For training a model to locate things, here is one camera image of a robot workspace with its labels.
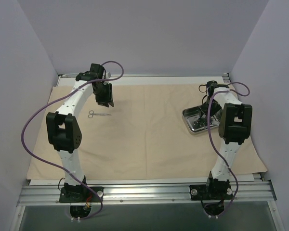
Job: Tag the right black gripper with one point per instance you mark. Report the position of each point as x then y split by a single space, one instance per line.
207 109

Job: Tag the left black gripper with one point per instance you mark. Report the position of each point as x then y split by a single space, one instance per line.
105 94

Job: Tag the steel surgical scissors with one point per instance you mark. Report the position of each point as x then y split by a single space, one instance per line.
91 114

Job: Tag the stainless steel instrument tray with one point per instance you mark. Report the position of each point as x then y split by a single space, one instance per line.
191 114

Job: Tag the beige cloth wrap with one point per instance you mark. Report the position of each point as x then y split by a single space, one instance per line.
145 137

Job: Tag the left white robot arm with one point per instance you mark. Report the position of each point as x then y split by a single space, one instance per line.
63 129

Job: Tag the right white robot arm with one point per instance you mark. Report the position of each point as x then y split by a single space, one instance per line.
234 129

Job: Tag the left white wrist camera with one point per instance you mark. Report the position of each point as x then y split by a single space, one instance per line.
107 75

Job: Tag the aluminium right side rail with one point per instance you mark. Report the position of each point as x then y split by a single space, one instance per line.
226 78

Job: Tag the aluminium rail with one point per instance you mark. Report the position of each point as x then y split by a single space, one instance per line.
226 78
139 192

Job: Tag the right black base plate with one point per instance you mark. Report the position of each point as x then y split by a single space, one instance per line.
203 192

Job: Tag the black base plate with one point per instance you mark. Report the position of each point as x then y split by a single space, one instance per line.
203 192
80 194

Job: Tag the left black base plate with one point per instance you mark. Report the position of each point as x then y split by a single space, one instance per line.
80 194

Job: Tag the aluminium front rail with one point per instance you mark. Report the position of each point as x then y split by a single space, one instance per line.
139 192

